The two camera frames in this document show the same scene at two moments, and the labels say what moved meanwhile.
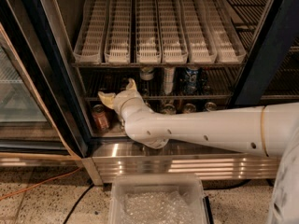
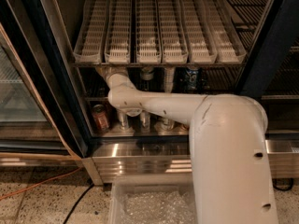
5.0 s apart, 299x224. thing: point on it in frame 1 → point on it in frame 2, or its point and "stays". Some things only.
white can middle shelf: [147, 73] stays
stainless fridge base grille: [122, 156] stays
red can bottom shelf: [99, 119] stays
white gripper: [121, 99] → [109, 74]
